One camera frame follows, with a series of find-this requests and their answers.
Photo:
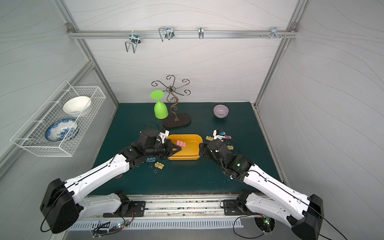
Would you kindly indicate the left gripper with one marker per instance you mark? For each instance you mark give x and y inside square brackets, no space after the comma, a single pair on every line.
[167,147]

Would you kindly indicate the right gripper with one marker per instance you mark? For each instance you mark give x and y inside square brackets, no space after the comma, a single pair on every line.
[206,147]

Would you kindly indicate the yellow plastic storage box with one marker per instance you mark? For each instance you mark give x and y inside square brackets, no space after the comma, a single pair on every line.
[190,151]

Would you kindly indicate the blue binder clip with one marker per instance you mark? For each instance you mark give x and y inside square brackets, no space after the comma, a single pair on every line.
[150,160]

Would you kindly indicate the green plastic goblet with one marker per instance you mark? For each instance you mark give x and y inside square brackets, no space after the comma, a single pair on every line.
[160,109]

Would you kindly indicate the bronze wire cup stand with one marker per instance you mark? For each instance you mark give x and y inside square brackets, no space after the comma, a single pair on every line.
[171,100]

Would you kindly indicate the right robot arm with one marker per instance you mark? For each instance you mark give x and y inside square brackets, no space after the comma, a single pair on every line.
[307,228]

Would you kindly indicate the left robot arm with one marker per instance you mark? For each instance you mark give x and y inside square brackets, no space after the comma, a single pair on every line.
[65,202]

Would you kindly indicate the lilac small bowl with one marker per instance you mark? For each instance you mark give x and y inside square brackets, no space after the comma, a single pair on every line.
[221,111]

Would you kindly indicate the round black controller board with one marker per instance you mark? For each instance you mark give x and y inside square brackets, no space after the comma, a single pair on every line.
[265,224]

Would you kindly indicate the white ceramic bowl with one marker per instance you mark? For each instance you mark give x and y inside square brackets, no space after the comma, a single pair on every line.
[78,106]

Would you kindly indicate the blue patterned ceramic bowl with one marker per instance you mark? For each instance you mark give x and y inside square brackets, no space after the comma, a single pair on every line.
[62,129]

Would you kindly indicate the metal double hook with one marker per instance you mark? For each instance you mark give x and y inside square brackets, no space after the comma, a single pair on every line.
[133,42]

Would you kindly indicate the metal loop hook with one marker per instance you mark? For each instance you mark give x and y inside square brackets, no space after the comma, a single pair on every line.
[166,33]

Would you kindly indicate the small metal hook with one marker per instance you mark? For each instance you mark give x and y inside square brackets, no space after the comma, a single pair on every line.
[201,32]

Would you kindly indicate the metal corner hook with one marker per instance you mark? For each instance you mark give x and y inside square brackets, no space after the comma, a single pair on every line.
[274,34]

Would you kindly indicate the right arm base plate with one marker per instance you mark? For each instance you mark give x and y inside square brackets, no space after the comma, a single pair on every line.
[233,208]

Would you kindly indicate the aluminium front rail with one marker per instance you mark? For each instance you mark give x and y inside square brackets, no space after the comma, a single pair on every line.
[193,206]

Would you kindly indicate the aluminium rail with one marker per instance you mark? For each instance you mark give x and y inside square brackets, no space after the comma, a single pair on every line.
[149,35]
[193,206]

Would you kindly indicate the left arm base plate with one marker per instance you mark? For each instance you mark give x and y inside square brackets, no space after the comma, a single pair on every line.
[135,209]

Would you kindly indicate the white wire wall basket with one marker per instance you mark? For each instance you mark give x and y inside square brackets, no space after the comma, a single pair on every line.
[31,136]

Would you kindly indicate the aluminium top rail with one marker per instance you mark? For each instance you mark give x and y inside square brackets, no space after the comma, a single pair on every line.
[149,35]

